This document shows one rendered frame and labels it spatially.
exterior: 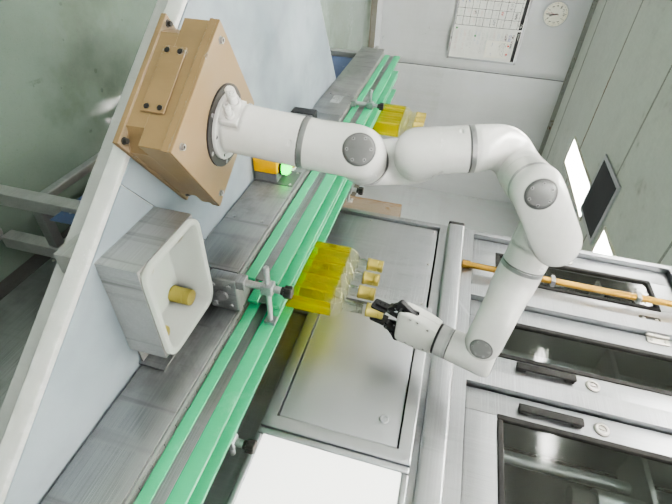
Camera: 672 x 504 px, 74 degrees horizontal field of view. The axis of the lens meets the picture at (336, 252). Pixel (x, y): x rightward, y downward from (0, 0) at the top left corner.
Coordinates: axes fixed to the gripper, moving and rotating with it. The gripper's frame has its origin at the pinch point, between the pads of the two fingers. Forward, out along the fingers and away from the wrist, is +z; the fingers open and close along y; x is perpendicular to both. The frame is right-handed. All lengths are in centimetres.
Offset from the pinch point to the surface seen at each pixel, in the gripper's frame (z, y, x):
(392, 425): -14.0, -13.2, 18.0
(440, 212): 122, -305, -512
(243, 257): 28.5, 15.1, 15.8
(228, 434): 11.4, -4.0, 42.7
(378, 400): -8.4, -13.2, 14.0
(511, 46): 97, -70, -580
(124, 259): 29, 33, 42
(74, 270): 33, 32, 48
